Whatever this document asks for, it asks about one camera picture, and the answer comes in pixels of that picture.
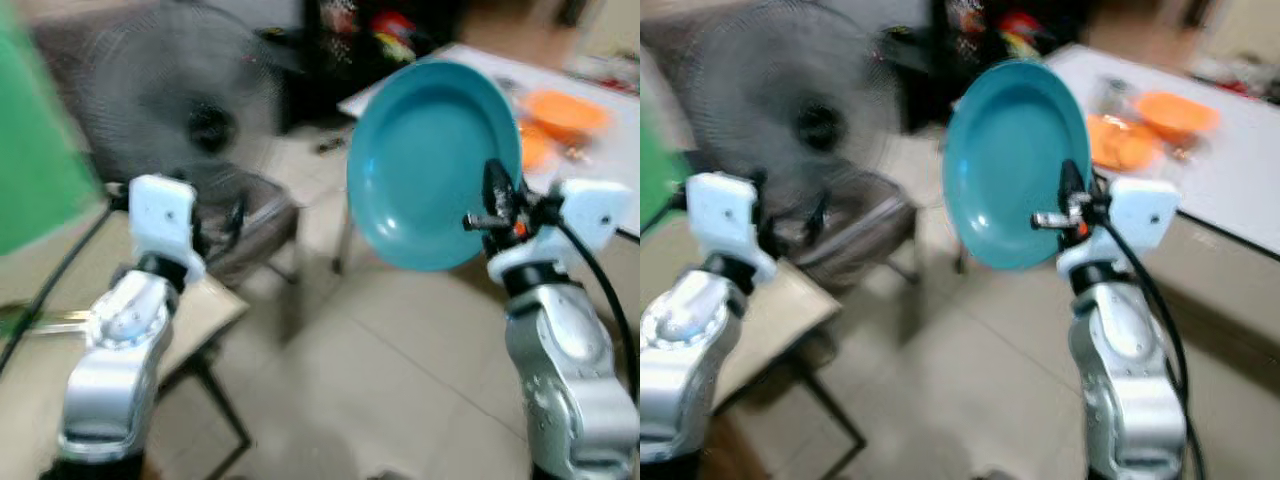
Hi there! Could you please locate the orange bowl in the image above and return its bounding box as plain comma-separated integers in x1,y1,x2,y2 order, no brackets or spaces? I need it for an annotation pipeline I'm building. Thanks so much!
1135,90,1221,141
527,88,611,141
1088,113,1161,171
518,120,557,171

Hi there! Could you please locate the black table leg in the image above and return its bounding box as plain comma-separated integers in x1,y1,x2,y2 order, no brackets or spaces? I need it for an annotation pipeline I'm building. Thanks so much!
185,345,253,453
790,350,867,453

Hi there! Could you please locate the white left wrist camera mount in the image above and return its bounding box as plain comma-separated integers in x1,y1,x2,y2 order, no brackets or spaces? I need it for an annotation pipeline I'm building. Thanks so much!
686,172,777,286
128,175,208,284

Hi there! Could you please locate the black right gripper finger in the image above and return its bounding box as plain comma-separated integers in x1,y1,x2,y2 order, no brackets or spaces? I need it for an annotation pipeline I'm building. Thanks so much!
1060,158,1089,213
484,158,516,215

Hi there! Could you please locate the black electric fan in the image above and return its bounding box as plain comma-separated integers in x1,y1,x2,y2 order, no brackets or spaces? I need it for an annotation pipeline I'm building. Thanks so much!
75,5,286,191
685,0,891,191

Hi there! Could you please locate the brown wicker chair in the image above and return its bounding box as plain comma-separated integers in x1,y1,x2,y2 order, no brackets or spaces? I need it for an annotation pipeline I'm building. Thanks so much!
30,0,301,288
640,0,921,291

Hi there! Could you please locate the red yellow packet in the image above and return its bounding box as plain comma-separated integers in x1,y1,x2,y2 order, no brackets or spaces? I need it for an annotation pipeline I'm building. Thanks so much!
370,10,417,61
1000,10,1047,59

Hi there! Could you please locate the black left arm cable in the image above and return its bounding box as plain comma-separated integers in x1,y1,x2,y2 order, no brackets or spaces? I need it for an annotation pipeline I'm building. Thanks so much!
640,190,691,237
0,200,131,376

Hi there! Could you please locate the green backdrop screen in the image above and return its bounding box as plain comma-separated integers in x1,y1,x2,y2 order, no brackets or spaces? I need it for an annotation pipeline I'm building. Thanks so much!
0,0,103,257
640,110,681,226

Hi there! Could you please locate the white dining table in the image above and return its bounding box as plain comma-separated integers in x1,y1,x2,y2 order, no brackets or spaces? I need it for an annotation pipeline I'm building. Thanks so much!
338,42,641,243
950,42,1280,263

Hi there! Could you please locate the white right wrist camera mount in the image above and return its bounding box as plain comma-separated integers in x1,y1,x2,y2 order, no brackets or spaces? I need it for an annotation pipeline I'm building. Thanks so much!
1058,178,1181,277
487,178,633,281

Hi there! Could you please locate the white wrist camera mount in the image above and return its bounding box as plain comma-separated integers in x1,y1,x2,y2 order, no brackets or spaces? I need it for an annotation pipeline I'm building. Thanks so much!
1058,178,1181,277
686,172,777,286
487,178,633,281
128,175,208,284

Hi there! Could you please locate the teal round plate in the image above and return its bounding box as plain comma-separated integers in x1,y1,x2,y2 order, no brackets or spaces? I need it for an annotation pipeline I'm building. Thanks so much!
346,60,523,273
942,60,1091,271

